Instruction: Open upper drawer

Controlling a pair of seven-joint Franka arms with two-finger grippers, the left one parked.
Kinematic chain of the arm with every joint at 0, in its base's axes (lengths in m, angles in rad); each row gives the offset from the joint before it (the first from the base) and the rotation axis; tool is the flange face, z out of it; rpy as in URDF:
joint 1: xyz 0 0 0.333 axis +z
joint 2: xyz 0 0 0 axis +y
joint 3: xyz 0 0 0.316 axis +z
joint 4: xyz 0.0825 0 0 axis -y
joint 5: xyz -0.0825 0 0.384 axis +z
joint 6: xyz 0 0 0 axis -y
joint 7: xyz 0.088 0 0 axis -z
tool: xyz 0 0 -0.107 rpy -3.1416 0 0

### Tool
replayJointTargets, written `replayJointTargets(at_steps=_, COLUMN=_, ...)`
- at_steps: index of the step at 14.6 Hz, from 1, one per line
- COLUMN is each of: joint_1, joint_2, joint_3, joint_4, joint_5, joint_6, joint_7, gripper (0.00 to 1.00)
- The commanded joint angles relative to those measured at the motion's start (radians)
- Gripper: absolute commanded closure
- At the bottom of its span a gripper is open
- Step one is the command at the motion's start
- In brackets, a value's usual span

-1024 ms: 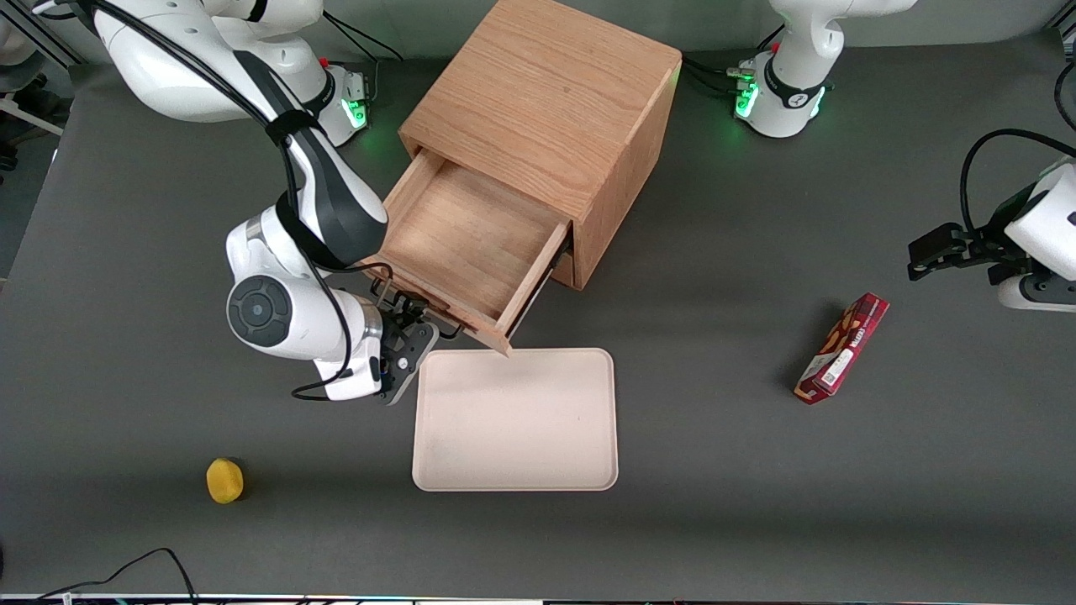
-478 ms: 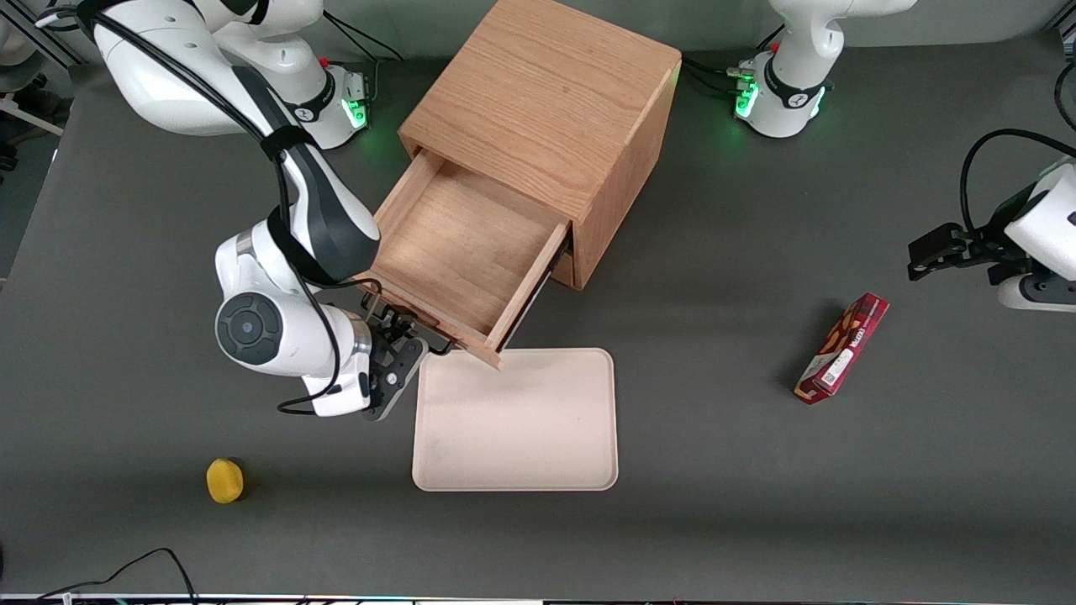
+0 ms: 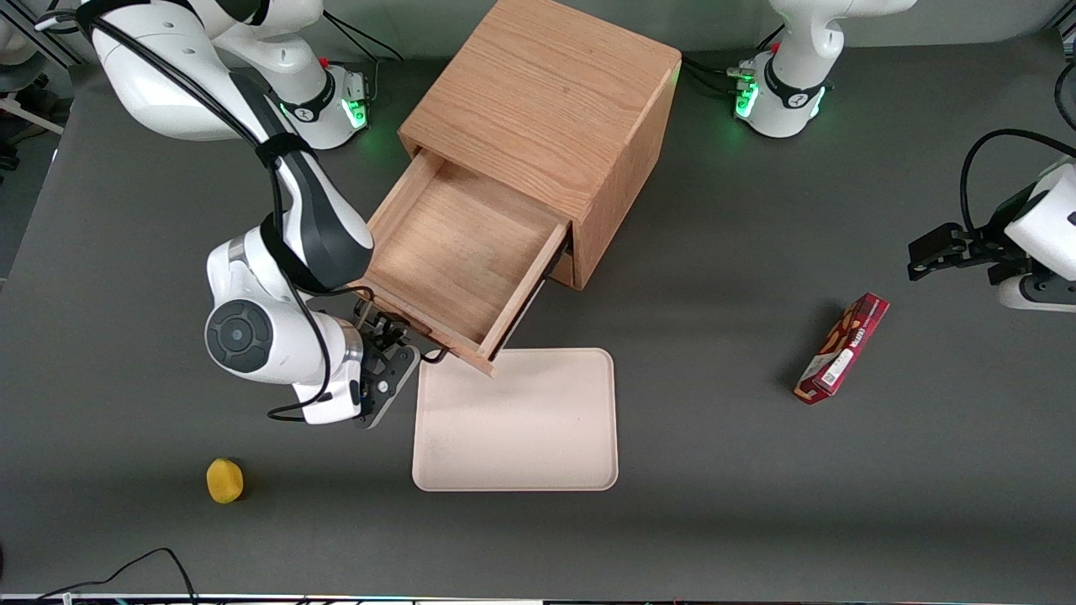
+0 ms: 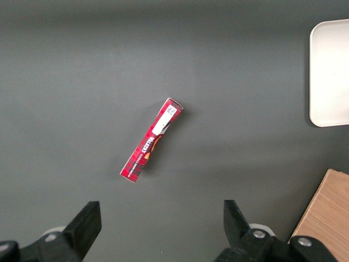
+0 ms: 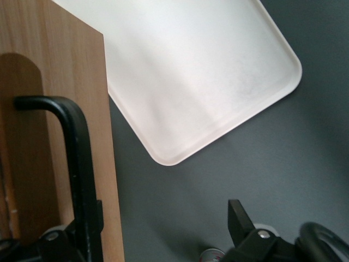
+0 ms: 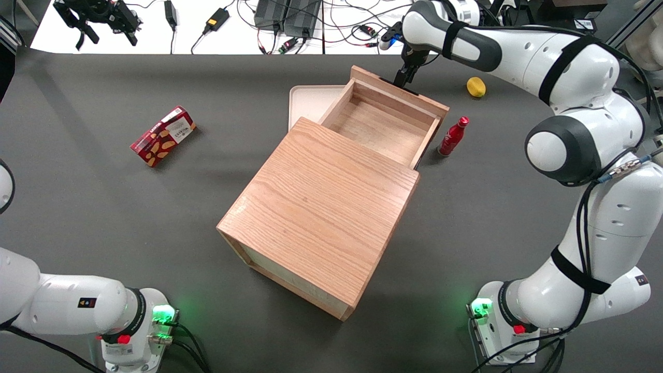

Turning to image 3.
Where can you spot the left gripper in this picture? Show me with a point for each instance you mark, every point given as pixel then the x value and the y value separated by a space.
pixel 985 247

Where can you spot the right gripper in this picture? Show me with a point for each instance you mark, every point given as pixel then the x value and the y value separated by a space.
pixel 380 334

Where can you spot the wooden drawer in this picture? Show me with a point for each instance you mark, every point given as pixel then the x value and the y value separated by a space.
pixel 454 252
pixel 563 269

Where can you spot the wooden drawer cabinet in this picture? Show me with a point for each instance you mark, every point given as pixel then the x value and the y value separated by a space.
pixel 546 92

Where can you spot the red snack box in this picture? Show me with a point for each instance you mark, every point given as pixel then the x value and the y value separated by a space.
pixel 843 349

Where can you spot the beige plastic tray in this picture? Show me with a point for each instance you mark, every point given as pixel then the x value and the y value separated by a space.
pixel 538 428

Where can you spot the yellow lemon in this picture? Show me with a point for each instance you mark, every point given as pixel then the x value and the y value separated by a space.
pixel 224 481

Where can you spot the white background stand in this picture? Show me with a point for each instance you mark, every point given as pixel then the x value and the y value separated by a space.
pixel 34 116

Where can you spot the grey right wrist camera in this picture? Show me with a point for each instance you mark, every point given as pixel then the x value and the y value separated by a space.
pixel 393 370

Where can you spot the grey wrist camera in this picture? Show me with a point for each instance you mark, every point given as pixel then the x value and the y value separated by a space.
pixel 393 370
pixel 1038 294

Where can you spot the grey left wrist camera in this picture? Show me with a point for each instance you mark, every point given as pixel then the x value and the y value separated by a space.
pixel 1038 294

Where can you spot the aluminium frame bar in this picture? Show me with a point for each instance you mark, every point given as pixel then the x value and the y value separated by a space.
pixel 50 46

